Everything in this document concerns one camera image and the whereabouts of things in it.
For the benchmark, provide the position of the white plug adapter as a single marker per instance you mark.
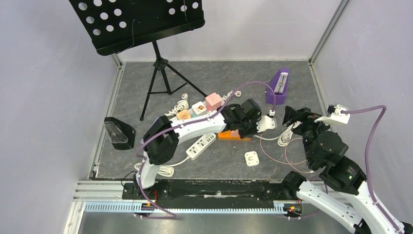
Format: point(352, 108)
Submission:
point(251, 158)

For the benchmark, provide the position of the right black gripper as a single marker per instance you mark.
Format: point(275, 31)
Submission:
point(297, 115)

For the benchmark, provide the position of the beige cube socket adapter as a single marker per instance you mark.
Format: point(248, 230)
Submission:
point(184, 114)

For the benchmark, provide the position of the clear plastic tray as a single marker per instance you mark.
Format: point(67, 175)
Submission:
point(121, 134)

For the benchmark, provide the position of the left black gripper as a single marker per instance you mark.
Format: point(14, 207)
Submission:
point(254, 120)

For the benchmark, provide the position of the white cube socket adapter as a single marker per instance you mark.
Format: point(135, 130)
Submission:
point(199, 108)

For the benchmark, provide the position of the white multicolour power strip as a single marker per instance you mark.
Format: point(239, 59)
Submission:
point(182, 105)

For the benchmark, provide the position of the white power strip with USB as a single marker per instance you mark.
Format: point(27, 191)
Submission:
point(200, 145)

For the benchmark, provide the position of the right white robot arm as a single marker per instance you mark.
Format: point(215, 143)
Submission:
point(325, 152)

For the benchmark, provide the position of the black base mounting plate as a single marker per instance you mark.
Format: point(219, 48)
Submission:
point(215, 194)

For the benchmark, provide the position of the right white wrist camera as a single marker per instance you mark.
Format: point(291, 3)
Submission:
point(335, 116)

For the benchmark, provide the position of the orange power strip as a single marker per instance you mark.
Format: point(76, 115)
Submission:
point(226, 136)

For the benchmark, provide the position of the black perforated music stand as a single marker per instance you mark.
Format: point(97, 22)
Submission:
point(115, 26)

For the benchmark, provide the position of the purple metronome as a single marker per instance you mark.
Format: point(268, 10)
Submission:
point(278, 84)

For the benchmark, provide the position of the small pink charger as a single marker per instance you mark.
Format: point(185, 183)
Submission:
point(234, 133)

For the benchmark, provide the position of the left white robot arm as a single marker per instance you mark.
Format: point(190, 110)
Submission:
point(159, 143)

